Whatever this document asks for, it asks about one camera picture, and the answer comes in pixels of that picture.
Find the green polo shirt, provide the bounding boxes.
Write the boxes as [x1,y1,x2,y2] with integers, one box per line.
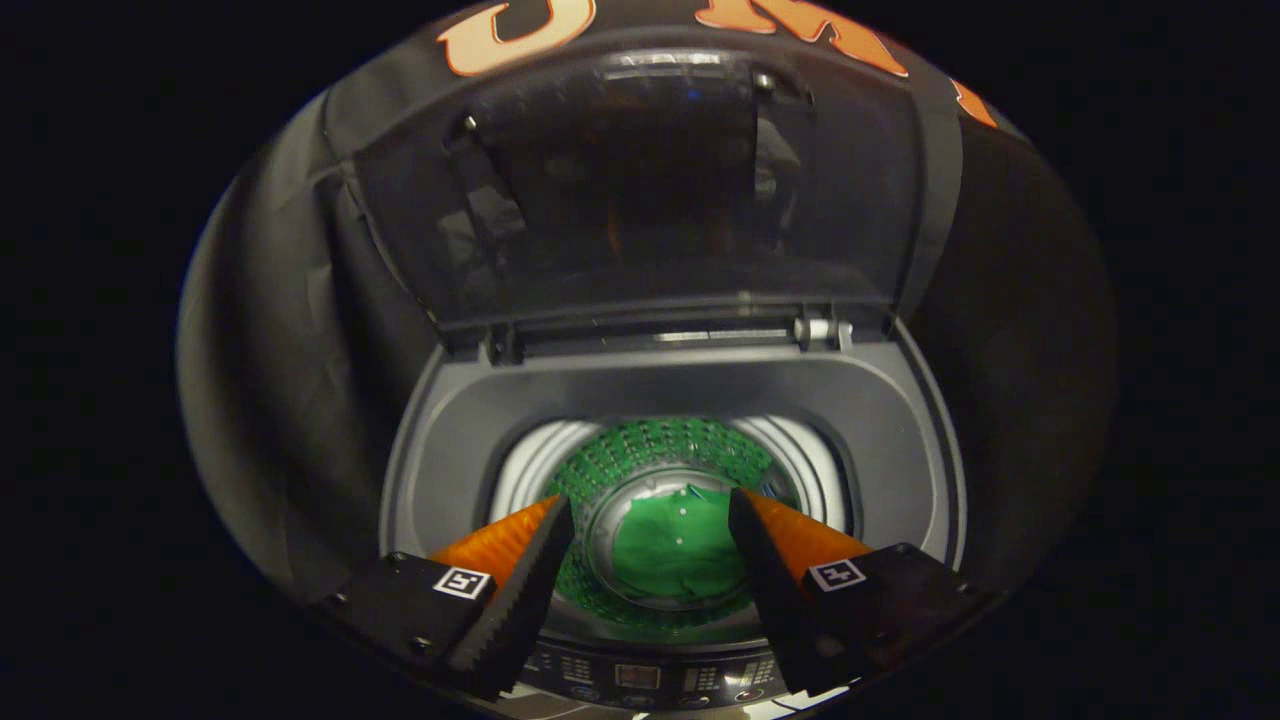
[610,483,751,601]

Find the grey washing machine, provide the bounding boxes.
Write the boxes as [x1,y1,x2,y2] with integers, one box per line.
[378,318,969,717]

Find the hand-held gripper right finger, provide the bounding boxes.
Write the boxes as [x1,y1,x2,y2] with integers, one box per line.
[727,487,993,698]

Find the dark transparent washing machine lid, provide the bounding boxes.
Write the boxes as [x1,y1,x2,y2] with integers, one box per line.
[325,48,966,356]

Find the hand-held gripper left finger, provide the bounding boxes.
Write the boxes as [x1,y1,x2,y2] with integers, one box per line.
[318,493,578,701]

